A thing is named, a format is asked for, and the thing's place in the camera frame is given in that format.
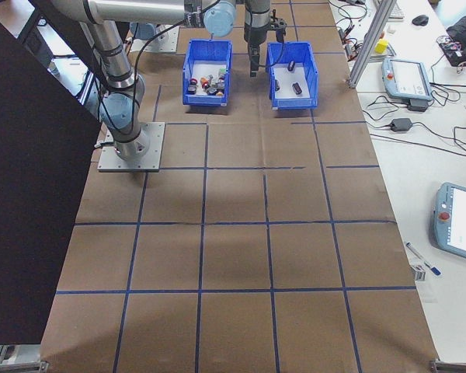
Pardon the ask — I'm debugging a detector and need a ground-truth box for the white blue pen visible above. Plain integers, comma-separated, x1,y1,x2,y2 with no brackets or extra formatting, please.
405,241,443,277

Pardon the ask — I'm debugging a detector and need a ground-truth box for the black power adapter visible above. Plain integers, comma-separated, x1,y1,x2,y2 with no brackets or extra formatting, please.
389,117,414,133

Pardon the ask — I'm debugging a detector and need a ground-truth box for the white keyboard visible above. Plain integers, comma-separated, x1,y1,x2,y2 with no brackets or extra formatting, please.
388,0,407,21

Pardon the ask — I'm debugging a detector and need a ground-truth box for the blue grey teach pendant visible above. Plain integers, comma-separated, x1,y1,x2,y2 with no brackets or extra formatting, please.
380,57,435,103
429,181,466,266

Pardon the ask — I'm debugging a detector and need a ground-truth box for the blue bin of black cylinders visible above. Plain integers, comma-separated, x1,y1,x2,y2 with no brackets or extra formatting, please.
266,41,319,110

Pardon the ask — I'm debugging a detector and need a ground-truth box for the black frame cover panel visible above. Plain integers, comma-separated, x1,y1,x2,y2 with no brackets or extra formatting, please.
27,0,106,78
0,6,103,346

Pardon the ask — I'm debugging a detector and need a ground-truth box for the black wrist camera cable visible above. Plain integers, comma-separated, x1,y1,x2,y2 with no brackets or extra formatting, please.
256,37,287,71

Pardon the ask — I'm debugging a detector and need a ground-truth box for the dark background desk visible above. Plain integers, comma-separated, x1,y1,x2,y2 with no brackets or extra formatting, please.
17,13,54,55

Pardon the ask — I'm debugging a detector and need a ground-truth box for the circuit board with wires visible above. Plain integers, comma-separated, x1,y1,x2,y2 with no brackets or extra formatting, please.
436,34,463,51

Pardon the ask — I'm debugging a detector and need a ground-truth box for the aluminium profile end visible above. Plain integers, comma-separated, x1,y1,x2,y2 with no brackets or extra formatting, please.
0,343,19,363

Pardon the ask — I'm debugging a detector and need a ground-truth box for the aluminium profile post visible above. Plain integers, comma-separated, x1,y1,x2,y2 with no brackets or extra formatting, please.
347,0,397,89

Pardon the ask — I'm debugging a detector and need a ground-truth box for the black table cable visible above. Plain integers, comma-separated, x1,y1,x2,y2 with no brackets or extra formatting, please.
361,94,400,129
411,120,466,159
429,80,466,114

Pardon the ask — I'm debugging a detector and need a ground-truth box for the blue bin of coloured buttons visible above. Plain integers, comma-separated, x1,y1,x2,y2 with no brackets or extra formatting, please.
182,38,234,108

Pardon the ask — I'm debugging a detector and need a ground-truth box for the aluminium corner rail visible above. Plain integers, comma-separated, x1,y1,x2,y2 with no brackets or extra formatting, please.
0,360,50,373
429,359,466,373

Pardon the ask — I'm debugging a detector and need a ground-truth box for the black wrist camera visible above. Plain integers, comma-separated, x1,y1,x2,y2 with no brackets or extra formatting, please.
269,10,288,44

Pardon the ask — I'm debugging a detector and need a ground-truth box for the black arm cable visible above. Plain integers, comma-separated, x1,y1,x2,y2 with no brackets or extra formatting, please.
131,21,187,133

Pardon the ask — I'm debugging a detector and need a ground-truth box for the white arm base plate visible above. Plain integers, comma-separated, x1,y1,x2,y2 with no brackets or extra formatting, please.
96,121,167,173
128,26,179,54

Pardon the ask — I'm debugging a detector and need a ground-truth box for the metal frame bar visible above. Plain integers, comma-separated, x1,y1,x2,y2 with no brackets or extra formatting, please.
75,69,102,113

